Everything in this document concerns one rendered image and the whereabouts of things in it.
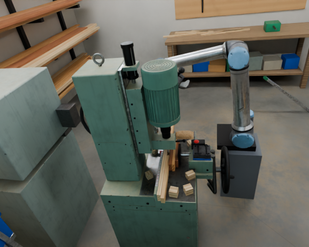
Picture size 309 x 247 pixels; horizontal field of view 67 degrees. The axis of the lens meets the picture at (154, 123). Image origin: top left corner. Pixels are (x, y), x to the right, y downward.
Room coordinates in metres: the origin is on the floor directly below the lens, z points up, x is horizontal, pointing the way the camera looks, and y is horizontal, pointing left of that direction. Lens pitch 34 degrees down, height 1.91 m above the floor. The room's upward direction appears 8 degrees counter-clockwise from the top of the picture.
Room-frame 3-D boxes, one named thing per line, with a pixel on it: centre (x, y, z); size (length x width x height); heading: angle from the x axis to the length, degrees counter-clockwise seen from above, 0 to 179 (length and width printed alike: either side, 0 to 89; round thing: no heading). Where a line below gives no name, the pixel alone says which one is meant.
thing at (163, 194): (1.08, -0.06, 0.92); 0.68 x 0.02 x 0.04; 167
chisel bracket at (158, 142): (1.07, -0.04, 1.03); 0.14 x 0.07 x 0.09; 77
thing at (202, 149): (1.01, -0.25, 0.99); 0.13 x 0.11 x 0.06; 167
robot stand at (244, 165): (1.50, -0.71, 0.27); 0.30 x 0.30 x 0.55; 73
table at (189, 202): (1.03, -0.16, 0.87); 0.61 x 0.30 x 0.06; 167
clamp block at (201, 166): (1.01, -0.24, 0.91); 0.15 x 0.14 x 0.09; 167
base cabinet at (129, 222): (1.09, 0.06, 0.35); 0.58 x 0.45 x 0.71; 77
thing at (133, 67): (1.10, 0.08, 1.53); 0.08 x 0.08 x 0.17; 77
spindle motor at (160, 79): (1.07, -0.06, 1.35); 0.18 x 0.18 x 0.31
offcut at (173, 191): (0.79, -0.05, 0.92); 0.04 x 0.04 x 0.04; 67
